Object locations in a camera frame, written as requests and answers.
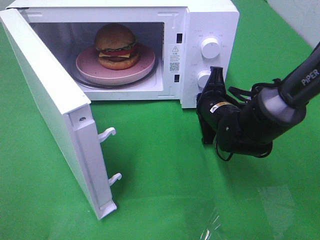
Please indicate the pink round plate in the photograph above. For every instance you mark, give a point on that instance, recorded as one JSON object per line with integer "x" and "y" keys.
{"x": 91, "y": 70}

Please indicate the clear plastic film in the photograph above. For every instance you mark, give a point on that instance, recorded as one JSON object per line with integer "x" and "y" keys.
{"x": 269, "y": 214}

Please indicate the white microwave door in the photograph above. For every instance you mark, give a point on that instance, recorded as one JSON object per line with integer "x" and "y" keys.
{"x": 52, "y": 112}

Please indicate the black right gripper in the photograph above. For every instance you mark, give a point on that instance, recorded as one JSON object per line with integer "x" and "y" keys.
{"x": 213, "y": 104}

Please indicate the white microwave oven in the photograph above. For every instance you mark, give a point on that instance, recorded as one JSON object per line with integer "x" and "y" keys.
{"x": 176, "y": 43}

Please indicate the burger with sesame-free bun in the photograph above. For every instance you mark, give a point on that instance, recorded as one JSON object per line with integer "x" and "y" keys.
{"x": 117, "y": 47}

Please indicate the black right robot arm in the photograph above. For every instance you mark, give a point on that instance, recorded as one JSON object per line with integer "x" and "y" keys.
{"x": 246, "y": 122}

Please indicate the green table mat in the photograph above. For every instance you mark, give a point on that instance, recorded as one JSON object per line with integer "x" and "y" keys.
{"x": 169, "y": 178}

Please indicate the white microwave knob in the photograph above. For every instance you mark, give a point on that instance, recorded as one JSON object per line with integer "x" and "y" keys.
{"x": 210, "y": 47}
{"x": 203, "y": 77}

